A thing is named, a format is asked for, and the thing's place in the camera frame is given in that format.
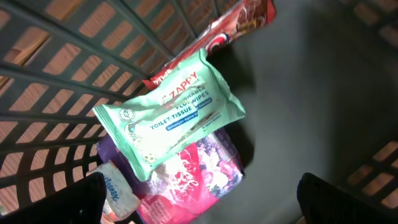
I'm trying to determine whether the grey plastic laundry basket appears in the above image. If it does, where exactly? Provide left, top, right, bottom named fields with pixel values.
left=1, top=1, right=397, bottom=223

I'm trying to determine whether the orange Kleenex tissue pack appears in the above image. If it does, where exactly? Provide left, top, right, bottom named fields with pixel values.
left=87, top=161, right=141, bottom=223

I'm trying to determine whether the purple red liner pack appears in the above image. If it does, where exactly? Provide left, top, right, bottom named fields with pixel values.
left=96, top=128, right=244, bottom=223

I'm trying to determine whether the red snack wrapper packet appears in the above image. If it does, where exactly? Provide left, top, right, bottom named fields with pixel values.
left=143, top=0, right=276, bottom=90

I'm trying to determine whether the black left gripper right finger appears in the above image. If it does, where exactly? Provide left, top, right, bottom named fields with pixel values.
left=297, top=172, right=397, bottom=224

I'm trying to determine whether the green Zappy wipes pack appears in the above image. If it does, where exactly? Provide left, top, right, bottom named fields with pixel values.
left=93, top=49, right=246, bottom=182

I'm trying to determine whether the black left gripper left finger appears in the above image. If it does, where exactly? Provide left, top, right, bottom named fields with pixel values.
left=1, top=172, right=107, bottom=224

